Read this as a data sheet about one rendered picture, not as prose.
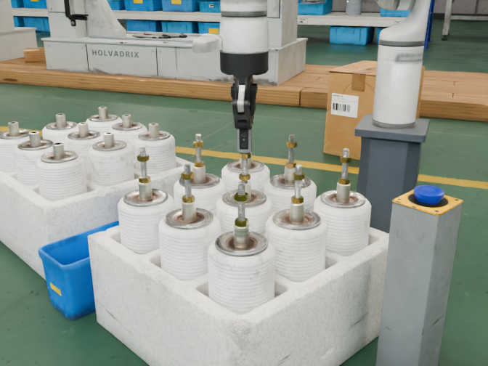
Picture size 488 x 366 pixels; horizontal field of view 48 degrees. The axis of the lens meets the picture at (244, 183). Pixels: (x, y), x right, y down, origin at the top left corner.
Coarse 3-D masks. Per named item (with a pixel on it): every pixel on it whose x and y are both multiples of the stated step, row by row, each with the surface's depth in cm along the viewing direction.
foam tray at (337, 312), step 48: (96, 240) 94; (384, 240) 94; (96, 288) 99; (144, 288) 85; (192, 288) 80; (288, 288) 80; (336, 288) 84; (144, 336) 89; (192, 336) 78; (240, 336) 70; (288, 336) 78; (336, 336) 87
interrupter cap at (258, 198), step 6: (228, 192) 95; (234, 192) 95; (252, 192) 95; (258, 192) 95; (222, 198) 92; (228, 198) 92; (234, 198) 93; (252, 198) 93; (258, 198) 93; (264, 198) 92; (228, 204) 90; (234, 204) 90; (246, 204) 90; (252, 204) 90; (258, 204) 90
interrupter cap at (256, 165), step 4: (236, 160) 111; (252, 160) 111; (256, 160) 111; (228, 164) 109; (232, 164) 109; (236, 164) 109; (252, 164) 110; (256, 164) 109; (260, 164) 109; (228, 168) 107; (232, 168) 107; (236, 168) 106; (240, 168) 108; (248, 168) 108; (252, 168) 107; (256, 168) 107; (260, 168) 106; (236, 172) 105; (240, 172) 105; (248, 172) 105; (252, 172) 105
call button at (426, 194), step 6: (420, 186) 77; (426, 186) 77; (432, 186) 77; (414, 192) 76; (420, 192) 74; (426, 192) 74; (432, 192) 74; (438, 192) 74; (420, 198) 74; (426, 198) 74; (432, 198) 74; (438, 198) 74
